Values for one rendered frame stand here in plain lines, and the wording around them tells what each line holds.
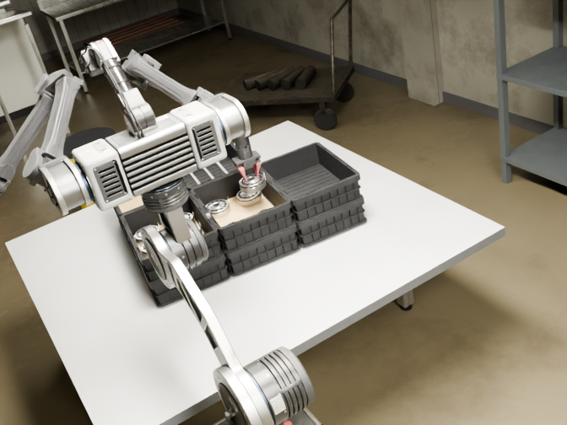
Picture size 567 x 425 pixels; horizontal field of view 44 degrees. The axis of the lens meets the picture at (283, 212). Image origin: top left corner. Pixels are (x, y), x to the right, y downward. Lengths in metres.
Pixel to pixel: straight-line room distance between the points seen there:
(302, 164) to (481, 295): 1.12
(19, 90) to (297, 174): 4.83
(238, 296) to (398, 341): 0.99
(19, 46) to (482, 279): 5.22
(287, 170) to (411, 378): 1.04
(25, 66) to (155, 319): 5.11
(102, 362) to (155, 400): 0.32
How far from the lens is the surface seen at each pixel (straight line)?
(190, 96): 2.28
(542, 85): 3.91
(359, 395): 3.12
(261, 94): 5.56
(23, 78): 7.49
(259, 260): 2.72
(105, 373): 2.50
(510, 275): 3.66
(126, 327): 2.66
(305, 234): 2.74
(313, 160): 3.07
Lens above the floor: 2.23
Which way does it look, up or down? 30 degrees down
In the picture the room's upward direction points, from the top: 13 degrees counter-clockwise
